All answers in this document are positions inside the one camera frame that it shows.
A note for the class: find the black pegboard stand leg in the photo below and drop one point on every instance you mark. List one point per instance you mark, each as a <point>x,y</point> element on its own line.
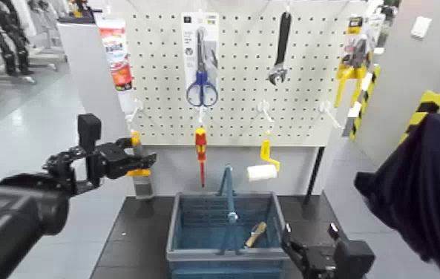
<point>314,175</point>

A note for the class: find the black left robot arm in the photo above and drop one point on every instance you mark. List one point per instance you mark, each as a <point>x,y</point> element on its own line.
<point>9,222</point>

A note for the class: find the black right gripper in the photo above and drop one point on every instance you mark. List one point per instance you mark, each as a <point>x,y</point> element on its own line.
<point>319,261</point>

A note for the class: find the black adjustable wrench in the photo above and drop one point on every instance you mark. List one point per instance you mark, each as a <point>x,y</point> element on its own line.
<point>282,39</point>

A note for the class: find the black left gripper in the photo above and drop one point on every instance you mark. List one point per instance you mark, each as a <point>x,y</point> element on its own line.
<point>114,161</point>

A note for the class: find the dark navy cloth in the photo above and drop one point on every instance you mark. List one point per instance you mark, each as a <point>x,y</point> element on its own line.
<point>430,195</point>

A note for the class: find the white pegboard hook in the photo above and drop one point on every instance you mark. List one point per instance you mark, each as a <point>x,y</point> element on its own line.
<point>136,110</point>
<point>328,113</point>
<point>201,116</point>
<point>265,110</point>

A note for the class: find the black humanoid robot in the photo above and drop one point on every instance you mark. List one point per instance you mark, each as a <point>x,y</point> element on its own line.
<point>7,39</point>

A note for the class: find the red white sealant tube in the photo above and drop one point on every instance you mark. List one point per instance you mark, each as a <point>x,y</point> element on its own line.
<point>117,54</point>

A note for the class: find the yellow pliers in package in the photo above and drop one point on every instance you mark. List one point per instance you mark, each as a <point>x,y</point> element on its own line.
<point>350,72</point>

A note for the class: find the red yellow screwdriver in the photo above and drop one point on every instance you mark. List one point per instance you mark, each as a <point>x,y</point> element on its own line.
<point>201,148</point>

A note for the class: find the blue scissors in package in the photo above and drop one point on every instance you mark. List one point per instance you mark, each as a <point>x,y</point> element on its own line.
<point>202,83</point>

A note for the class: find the white pegboard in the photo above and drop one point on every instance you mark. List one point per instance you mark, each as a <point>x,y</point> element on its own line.
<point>243,117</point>

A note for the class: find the white wall switch plate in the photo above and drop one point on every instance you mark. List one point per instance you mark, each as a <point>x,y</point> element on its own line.
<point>421,27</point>

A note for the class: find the grey partition panel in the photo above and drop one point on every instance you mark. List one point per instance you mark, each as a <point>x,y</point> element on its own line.
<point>95,89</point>

